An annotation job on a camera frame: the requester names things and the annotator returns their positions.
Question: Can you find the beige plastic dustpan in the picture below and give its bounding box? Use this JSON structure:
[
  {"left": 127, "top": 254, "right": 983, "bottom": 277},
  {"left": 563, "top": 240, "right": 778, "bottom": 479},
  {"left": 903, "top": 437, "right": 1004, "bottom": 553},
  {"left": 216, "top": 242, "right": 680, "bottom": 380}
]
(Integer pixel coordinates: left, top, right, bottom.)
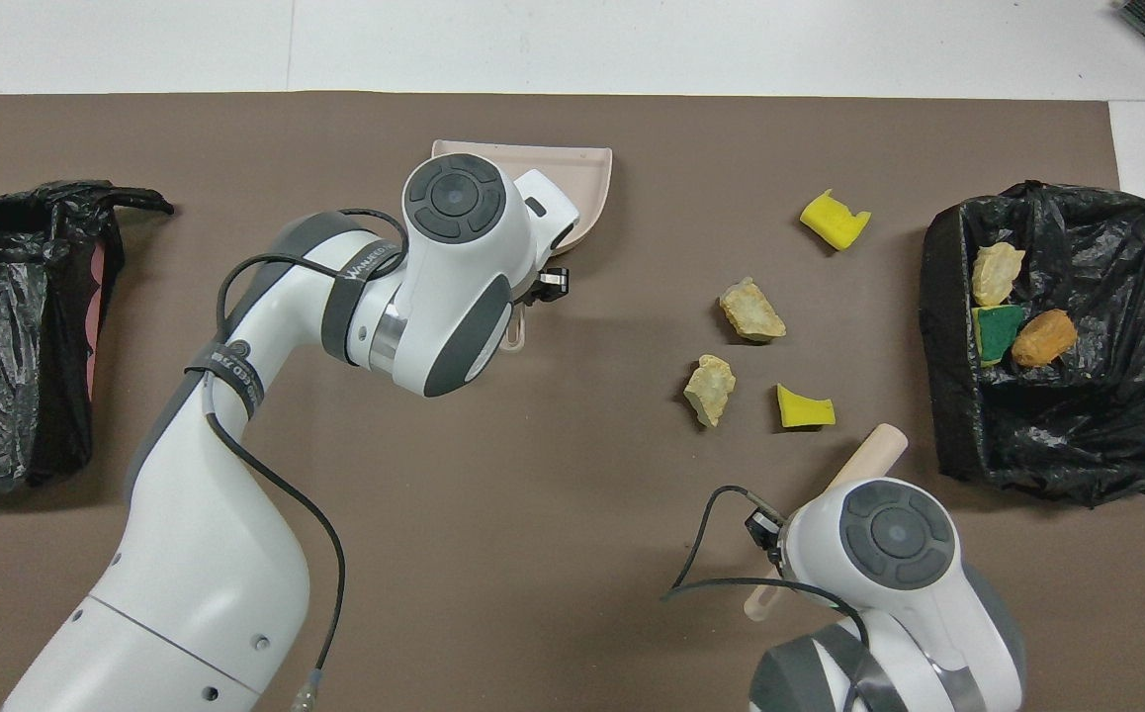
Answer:
[{"left": 431, "top": 138, "right": 614, "bottom": 352}]

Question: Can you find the small yellow sponge piece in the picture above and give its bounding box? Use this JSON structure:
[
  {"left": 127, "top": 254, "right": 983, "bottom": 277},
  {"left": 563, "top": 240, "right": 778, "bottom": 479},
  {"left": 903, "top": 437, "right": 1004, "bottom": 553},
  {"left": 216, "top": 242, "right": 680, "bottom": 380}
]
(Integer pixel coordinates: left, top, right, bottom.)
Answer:
[{"left": 776, "top": 384, "right": 837, "bottom": 430}]

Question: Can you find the beige hand brush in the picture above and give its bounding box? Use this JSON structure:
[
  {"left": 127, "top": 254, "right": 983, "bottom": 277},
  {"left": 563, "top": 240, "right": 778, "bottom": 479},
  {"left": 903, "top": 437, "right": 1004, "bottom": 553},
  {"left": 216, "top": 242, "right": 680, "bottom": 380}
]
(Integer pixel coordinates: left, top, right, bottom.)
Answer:
[{"left": 743, "top": 423, "right": 910, "bottom": 622}]

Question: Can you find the beige rock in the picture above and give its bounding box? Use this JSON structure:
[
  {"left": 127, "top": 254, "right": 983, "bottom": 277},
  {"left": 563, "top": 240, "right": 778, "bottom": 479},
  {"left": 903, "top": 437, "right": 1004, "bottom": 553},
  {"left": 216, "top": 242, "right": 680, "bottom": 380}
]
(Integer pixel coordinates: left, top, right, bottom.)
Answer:
[{"left": 718, "top": 277, "right": 787, "bottom": 344}]

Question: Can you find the notched yellow sponge piece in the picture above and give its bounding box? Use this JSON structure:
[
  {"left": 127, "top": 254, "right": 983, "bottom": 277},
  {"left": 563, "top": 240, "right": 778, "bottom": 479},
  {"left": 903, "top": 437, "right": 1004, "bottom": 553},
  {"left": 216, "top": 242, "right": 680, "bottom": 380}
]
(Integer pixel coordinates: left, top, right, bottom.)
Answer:
[{"left": 799, "top": 189, "right": 872, "bottom": 251}]

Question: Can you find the yellow sponge green backing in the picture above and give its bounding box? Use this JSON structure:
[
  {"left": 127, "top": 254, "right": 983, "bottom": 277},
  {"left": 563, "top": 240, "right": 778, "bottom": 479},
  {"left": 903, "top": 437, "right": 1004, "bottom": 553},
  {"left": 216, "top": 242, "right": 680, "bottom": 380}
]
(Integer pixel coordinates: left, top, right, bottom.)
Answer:
[{"left": 971, "top": 305, "right": 1026, "bottom": 369}]

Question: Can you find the orange brown bread roll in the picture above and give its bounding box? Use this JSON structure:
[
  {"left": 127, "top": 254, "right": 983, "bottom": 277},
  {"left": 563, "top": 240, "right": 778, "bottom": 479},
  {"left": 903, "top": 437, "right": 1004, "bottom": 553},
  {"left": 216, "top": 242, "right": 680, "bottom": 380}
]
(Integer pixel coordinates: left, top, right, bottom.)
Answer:
[{"left": 1012, "top": 309, "right": 1078, "bottom": 369}]

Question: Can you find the striped beige bread chunk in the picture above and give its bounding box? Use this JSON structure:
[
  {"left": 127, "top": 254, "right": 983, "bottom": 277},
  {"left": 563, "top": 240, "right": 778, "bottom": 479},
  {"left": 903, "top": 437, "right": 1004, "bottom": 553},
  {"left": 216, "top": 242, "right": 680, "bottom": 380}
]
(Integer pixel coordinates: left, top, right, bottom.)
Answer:
[{"left": 971, "top": 242, "right": 1026, "bottom": 308}]

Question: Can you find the pink bin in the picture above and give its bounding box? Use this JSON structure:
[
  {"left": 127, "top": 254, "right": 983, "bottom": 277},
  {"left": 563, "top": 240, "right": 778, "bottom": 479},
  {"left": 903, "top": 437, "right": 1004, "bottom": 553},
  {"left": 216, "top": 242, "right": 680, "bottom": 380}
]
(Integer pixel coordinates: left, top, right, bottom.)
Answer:
[{"left": 85, "top": 242, "right": 109, "bottom": 397}]

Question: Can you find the brown table mat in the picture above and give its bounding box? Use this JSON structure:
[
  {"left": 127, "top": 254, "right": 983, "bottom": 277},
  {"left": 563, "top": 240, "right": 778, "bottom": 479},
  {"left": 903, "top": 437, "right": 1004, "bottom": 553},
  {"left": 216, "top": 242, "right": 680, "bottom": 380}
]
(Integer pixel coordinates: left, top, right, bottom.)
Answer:
[{"left": 0, "top": 92, "right": 1145, "bottom": 712}]

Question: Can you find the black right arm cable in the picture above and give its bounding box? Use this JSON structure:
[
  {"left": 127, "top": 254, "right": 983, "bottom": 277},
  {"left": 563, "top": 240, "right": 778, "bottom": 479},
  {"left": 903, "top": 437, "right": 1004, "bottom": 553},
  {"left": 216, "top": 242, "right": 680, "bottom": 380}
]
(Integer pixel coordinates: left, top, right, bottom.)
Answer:
[{"left": 661, "top": 485, "right": 875, "bottom": 654}]

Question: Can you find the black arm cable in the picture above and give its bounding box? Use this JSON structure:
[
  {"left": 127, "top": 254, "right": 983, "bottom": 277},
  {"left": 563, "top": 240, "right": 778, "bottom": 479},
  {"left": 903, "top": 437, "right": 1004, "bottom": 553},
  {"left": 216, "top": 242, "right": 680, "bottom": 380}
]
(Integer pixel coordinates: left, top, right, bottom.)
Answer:
[
  {"left": 205, "top": 208, "right": 407, "bottom": 712},
  {"left": 661, "top": 485, "right": 875, "bottom": 654}
]

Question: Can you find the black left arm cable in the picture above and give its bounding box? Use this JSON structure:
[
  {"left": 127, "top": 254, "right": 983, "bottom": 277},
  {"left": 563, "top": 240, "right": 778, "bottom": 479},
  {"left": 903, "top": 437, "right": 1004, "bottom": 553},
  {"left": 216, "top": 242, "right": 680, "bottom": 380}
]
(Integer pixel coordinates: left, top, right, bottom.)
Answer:
[{"left": 205, "top": 208, "right": 407, "bottom": 712}]

